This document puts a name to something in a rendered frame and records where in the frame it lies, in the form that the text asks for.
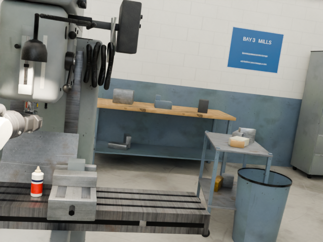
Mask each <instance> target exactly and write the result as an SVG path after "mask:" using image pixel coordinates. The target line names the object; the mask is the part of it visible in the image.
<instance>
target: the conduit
mask: <svg viewBox="0 0 323 242"><path fill-rule="evenodd" d="M76 38H79V39H87V40H93V39H89V38H81V37H76ZM86 48H87V63H86V71H85V76H84V79H83V81H84V83H88V81H89V77H90V73H91V70H92V74H91V82H92V87H94V88H95V87H97V83H98V85H99V86H102V85H103V84H104V89H105V90H108V89H109V86H110V81H111V74H112V68H113V61H114V44H113V43H112V42H109V43H108V45H107V47H106V45H102V46H101V43H100V42H96V45H95V46H94V50H93V58H92V46H91V45H90V44H87V46H86ZM100 48H101V67H100V72H99V77H98V81H97V63H98V57H99V51H100ZM106 49H107V54H106ZM108 50H109V61H108V68H107V71H106V58H107V55H108Z"/></svg>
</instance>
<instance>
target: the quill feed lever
mask: <svg viewBox="0 0 323 242"><path fill-rule="evenodd" d="M74 65H75V53H74V52H70V51H68V52H66V54H65V62H64V69H65V70H66V71H69V73H68V77H67V82H66V84H64V85H63V87H62V89H63V91H64V92H65V93H70V92H71V90H72V87H71V85H70V81H71V77H72V71H73V70H74Z"/></svg>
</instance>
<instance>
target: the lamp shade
mask: <svg viewBox="0 0 323 242"><path fill-rule="evenodd" d="M47 56H48V53H47V49H46V45H45V44H44V43H43V42H42V41H39V40H37V39H31V40H28V41H26V42H25V43H24V45H23V47H22V50H21V60H26V61H38V62H47Z"/></svg>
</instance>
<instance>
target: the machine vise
mask: <svg viewBox="0 0 323 242"><path fill-rule="evenodd" d="M56 169H58V170H68V163H57V164H56ZM96 170H97V165H90V164H85V171H93V172H96ZM71 205H74V206H75V214H74V215H73V216H70V215H69V207H70V206H71ZM96 206H97V194H96V187H75V186H54V185H53V186H52V188H51V192H50V196H49V199H48V211H47V220H77V221H95V216H96Z"/></svg>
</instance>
